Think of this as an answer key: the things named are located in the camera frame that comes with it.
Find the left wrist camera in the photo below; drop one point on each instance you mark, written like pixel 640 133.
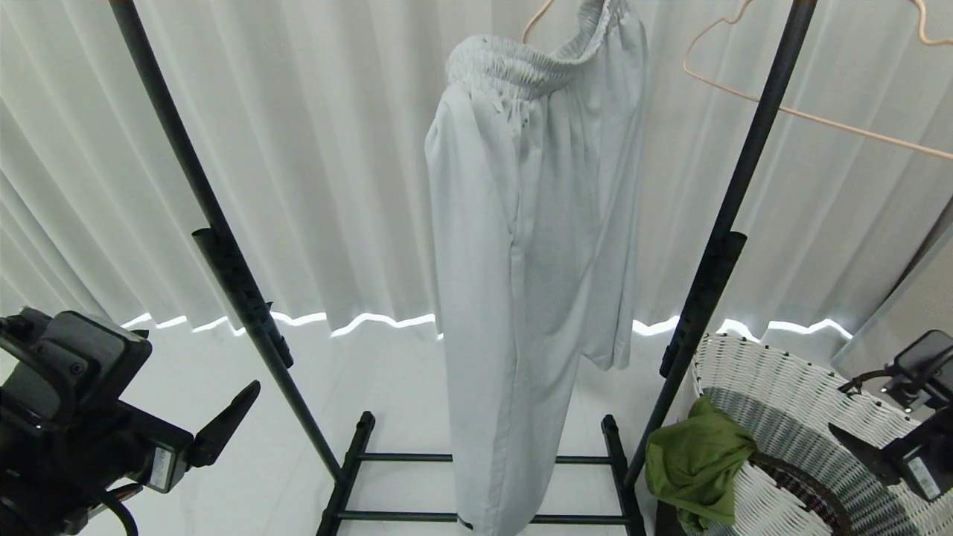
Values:
pixel 82 357

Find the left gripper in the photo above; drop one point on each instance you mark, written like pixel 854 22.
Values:
pixel 175 454

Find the pink clothes hanger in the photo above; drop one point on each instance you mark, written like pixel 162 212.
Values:
pixel 856 129
pixel 537 20

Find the black clothes rack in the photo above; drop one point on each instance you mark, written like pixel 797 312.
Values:
pixel 231 275

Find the white curtain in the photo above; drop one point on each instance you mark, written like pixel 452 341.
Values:
pixel 335 149

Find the green garment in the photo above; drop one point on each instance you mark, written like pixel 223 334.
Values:
pixel 700 461

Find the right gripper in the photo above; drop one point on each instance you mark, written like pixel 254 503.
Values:
pixel 934 454

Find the white laundry basket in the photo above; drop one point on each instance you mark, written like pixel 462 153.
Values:
pixel 774 372

